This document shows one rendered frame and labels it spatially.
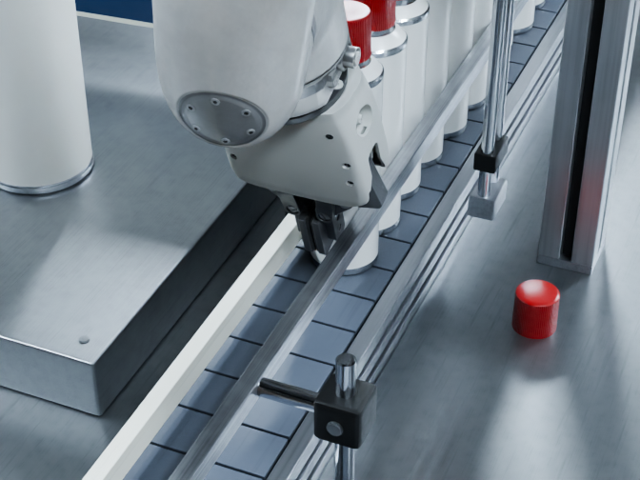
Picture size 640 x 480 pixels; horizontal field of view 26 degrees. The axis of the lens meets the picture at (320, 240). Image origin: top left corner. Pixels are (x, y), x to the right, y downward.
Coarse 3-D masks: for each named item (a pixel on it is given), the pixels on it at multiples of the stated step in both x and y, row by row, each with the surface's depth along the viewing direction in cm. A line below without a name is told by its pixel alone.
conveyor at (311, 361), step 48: (528, 48) 132; (432, 192) 112; (384, 240) 106; (288, 288) 102; (336, 288) 102; (384, 288) 102; (240, 336) 97; (336, 336) 97; (192, 432) 89; (240, 432) 89; (288, 432) 89
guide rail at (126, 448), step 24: (288, 216) 103; (288, 240) 101; (264, 264) 98; (240, 288) 96; (264, 288) 99; (216, 312) 94; (240, 312) 96; (192, 336) 92; (216, 336) 93; (192, 360) 90; (168, 384) 88; (192, 384) 91; (144, 408) 86; (168, 408) 88; (120, 432) 84; (144, 432) 85; (120, 456) 83
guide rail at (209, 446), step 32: (480, 64) 113; (448, 96) 108; (416, 128) 104; (416, 160) 102; (352, 224) 94; (352, 256) 93; (320, 288) 88; (288, 320) 86; (288, 352) 85; (256, 384) 81; (224, 416) 79; (192, 448) 77; (224, 448) 78
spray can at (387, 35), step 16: (352, 0) 97; (368, 0) 96; (384, 0) 96; (384, 16) 97; (384, 32) 98; (400, 32) 99; (384, 48) 98; (400, 48) 98; (384, 64) 98; (400, 64) 99; (384, 80) 99; (400, 80) 100; (384, 96) 100; (400, 96) 101; (384, 112) 100; (400, 112) 102; (384, 128) 101; (400, 128) 103; (400, 144) 103; (400, 192) 107; (384, 224) 106
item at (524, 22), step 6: (534, 0) 133; (528, 6) 132; (534, 6) 134; (522, 12) 133; (528, 12) 133; (516, 18) 133; (522, 18) 133; (528, 18) 133; (516, 24) 133; (522, 24) 133; (528, 24) 134; (516, 30) 133; (522, 30) 134; (528, 30) 134
